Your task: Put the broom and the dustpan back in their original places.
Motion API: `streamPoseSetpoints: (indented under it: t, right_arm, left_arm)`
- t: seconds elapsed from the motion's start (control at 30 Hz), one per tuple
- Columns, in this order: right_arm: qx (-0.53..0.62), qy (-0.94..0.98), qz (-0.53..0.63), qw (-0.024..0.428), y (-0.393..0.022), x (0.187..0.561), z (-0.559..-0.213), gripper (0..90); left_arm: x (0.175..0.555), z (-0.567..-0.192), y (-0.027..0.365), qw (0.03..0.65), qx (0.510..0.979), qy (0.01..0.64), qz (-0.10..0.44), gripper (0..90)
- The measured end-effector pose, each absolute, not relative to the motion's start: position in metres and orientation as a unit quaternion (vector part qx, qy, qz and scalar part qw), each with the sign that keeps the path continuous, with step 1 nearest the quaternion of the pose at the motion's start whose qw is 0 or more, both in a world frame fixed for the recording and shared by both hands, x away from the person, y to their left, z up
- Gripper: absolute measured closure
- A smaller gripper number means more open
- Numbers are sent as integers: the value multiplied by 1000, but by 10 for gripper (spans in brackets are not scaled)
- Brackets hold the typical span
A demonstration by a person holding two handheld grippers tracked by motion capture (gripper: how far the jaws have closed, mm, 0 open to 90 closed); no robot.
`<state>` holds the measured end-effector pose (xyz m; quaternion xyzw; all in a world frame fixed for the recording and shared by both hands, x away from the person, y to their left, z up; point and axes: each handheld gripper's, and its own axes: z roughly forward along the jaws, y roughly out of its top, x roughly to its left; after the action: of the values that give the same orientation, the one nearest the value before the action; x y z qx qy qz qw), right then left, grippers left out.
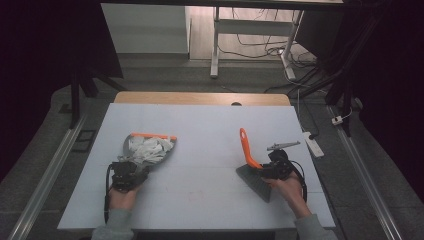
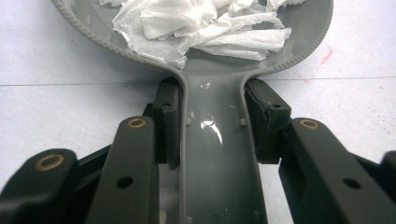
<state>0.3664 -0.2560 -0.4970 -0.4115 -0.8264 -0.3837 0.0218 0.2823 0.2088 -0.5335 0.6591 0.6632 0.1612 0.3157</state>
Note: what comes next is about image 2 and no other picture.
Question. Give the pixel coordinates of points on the pile of white tissue scraps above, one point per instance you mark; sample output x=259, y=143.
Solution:
x=174, y=25

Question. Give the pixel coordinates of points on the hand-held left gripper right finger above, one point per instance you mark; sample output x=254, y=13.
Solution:
x=267, y=130

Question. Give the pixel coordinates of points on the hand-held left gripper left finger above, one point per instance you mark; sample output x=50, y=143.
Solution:
x=168, y=130

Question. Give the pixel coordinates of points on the grey plastic dustpan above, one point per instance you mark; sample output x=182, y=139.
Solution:
x=214, y=155

